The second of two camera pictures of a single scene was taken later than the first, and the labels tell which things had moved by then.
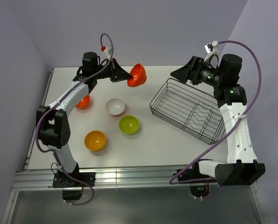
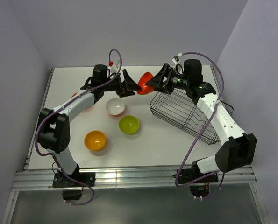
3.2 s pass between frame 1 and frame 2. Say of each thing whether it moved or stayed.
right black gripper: moved
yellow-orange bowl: stayed
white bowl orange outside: stayed
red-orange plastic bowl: moved
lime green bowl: stayed
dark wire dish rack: stayed
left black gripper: moved
